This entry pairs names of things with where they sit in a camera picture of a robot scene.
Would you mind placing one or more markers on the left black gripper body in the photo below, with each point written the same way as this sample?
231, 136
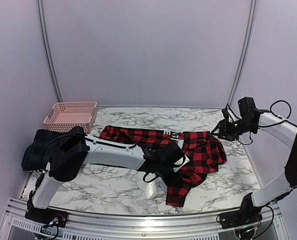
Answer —
163, 173

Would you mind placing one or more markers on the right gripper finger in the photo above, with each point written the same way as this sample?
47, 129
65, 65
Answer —
219, 129
224, 137

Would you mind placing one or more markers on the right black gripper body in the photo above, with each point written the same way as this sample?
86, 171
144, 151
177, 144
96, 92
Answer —
235, 130

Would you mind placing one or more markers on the red black plaid garment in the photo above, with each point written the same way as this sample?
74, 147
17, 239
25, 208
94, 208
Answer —
205, 152

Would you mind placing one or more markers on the dark green plaid garment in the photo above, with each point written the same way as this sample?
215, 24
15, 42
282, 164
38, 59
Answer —
37, 155

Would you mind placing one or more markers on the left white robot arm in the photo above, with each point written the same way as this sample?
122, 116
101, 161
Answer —
60, 156

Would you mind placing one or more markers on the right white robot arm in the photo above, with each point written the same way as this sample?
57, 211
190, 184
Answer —
284, 134

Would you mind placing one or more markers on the pink plastic laundry basket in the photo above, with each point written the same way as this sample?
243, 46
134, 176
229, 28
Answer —
64, 116

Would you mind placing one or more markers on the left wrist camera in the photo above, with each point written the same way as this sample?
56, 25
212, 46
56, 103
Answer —
171, 157

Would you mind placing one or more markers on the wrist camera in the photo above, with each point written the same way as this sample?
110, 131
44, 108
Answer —
246, 106
171, 157

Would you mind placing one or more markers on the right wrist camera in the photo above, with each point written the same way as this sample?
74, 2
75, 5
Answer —
246, 106

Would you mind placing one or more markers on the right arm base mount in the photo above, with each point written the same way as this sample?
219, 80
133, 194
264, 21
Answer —
246, 214

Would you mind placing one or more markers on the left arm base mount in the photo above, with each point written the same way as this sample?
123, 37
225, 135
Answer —
45, 216

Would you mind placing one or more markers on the right aluminium corner post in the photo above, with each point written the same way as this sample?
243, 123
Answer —
244, 50

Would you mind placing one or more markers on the aluminium corner post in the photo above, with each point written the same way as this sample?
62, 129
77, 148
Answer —
244, 50
47, 50

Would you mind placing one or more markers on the left aluminium corner post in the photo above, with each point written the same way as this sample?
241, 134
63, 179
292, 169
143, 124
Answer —
47, 50

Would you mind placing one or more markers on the aluminium front frame rail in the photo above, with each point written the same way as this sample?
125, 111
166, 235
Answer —
100, 226

